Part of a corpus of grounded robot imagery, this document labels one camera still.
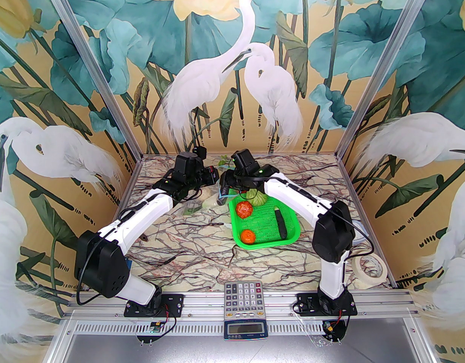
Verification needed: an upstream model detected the green cabbage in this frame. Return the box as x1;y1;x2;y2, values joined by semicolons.
244;189;269;206

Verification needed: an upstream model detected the clear zip-top bag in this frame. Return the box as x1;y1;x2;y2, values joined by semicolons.
185;182;236;215

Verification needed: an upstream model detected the green plastic mesh basket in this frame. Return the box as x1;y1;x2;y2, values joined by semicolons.
229;193;301;248

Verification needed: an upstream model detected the dark purple eggplant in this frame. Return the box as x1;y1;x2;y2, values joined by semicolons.
274;207;287;240

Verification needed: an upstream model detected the grey desk calculator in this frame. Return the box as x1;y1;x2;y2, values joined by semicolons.
222;281;269;341

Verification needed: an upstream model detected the masking tape roll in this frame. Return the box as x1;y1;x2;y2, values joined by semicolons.
351;256;388;281

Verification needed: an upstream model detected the perforated metal panel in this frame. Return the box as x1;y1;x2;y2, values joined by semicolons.
46;318;437;363

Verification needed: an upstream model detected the aluminium table side rail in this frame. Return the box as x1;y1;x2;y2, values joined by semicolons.
337;155;398;289

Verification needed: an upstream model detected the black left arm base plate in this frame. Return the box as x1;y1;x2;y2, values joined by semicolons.
125;293;184;318

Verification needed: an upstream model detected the aluminium frame rail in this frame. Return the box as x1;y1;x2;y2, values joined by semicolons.
64;292;422;320

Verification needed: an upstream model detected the aluminium frame post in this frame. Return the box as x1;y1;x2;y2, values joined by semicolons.
335;0;437;158
40;0;143;158

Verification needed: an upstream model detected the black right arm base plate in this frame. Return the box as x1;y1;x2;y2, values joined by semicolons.
295;293;358;316

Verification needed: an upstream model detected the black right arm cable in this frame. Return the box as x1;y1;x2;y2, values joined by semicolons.
348;222;374;259

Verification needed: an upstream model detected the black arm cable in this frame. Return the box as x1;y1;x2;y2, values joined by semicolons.
348;222;374;259
75;237;106;307

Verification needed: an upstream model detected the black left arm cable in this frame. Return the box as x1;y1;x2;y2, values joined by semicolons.
75;237;106;307

